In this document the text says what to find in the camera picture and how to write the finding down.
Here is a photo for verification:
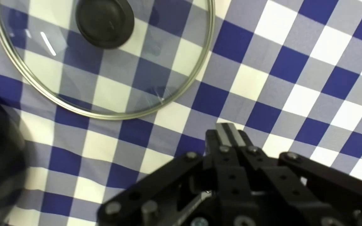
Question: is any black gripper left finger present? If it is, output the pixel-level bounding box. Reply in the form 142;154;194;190
97;124;250;226

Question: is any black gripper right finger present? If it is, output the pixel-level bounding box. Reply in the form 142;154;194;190
230;124;362;226

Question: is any blue white checkered tablecloth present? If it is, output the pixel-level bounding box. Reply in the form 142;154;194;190
0;0;362;226

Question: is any glass lid with black knob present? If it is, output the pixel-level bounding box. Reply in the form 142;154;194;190
0;0;218;122

